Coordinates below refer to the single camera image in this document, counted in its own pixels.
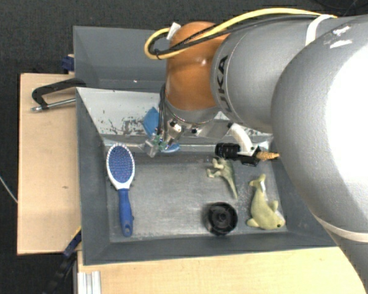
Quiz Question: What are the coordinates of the pale green toy dinosaur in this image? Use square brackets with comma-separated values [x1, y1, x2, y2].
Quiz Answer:
[205, 157, 240, 200]

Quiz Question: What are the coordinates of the black round lid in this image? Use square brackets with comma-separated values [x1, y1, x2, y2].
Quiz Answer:
[202, 201, 239, 237]

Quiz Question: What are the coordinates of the blue and white hairbrush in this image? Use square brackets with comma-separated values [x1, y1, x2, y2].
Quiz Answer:
[105, 143, 137, 238]

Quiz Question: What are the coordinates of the black cylinder on white bracket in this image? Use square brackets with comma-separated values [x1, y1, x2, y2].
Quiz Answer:
[214, 123, 281, 168]

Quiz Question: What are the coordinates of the blue sponge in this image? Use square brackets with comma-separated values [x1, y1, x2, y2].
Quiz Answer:
[142, 107, 181, 154]

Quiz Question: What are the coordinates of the grey metal bin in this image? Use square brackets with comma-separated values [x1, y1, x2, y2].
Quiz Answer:
[72, 25, 337, 266]

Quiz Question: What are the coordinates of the pale cardboard board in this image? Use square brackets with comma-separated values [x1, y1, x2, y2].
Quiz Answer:
[16, 72, 82, 256]

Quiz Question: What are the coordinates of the yellow-green plush dolphin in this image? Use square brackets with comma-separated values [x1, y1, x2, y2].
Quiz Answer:
[245, 173, 287, 231]

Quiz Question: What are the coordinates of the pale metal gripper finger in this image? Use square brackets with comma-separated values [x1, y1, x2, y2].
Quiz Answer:
[145, 138, 159, 159]

